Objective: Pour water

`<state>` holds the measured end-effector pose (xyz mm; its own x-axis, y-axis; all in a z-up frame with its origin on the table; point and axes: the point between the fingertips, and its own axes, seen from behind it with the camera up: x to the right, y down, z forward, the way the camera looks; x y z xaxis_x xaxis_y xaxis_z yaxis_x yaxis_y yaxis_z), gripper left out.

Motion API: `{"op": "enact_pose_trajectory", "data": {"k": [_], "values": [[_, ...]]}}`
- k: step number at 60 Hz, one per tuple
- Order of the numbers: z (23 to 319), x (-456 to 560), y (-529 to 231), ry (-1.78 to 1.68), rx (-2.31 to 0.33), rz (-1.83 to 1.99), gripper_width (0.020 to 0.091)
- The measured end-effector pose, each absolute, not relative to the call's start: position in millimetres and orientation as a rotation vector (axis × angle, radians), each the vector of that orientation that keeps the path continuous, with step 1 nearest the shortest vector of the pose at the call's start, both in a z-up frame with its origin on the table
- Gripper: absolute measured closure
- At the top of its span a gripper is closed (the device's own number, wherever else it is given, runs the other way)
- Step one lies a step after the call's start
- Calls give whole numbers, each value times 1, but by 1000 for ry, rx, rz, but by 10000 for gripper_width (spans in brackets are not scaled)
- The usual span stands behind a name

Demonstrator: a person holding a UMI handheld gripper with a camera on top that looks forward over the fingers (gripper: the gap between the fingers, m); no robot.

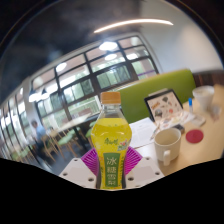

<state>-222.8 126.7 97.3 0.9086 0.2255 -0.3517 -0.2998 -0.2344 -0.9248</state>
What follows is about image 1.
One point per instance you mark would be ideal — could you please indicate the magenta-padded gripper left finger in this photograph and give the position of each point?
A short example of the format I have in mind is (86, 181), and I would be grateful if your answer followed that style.
(78, 171)

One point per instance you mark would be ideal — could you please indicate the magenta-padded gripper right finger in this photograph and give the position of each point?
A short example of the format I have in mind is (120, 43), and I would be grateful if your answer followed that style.
(143, 170)

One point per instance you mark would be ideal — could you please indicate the yellow drink bottle orange cap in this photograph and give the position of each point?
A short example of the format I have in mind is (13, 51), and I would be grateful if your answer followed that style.
(111, 143)

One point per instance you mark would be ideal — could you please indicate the wooden chairs with green seats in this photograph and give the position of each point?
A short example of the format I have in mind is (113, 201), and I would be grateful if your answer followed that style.
(63, 141)

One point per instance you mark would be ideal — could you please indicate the printed white paper sheet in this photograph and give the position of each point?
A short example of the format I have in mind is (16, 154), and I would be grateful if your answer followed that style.
(141, 131)

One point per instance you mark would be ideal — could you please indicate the light wooden dining table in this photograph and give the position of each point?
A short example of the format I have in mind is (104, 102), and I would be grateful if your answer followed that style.
(75, 121)

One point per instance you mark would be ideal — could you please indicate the person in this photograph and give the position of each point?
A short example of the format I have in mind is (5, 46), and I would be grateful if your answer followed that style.
(38, 133)

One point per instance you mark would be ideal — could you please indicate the flat round red coaster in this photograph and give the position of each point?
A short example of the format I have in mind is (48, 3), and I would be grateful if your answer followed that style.
(194, 136)

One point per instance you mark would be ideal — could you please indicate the black tablet with stickers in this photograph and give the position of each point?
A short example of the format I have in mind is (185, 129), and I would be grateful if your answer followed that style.
(163, 105)

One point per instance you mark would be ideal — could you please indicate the green upholstered bench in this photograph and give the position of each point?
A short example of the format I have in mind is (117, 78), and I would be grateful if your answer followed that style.
(143, 96)

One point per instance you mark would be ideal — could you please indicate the small white flat device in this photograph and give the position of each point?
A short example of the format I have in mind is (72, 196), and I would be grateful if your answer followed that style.
(198, 120)

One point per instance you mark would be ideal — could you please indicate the small blue-capped white bottle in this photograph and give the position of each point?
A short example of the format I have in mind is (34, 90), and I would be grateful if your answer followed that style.
(190, 106)

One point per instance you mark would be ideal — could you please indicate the small white paper packet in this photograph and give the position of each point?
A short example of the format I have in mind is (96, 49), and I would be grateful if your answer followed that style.
(215, 111)

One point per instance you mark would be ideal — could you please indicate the white ceramic bowl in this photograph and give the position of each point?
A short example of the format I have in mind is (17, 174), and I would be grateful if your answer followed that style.
(204, 96)

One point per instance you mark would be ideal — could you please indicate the black pendant lamps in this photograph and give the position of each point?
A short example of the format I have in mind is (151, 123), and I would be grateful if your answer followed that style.
(108, 46)

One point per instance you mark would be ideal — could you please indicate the curved linear ceiling light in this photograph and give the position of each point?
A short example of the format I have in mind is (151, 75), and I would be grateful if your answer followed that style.
(133, 23)

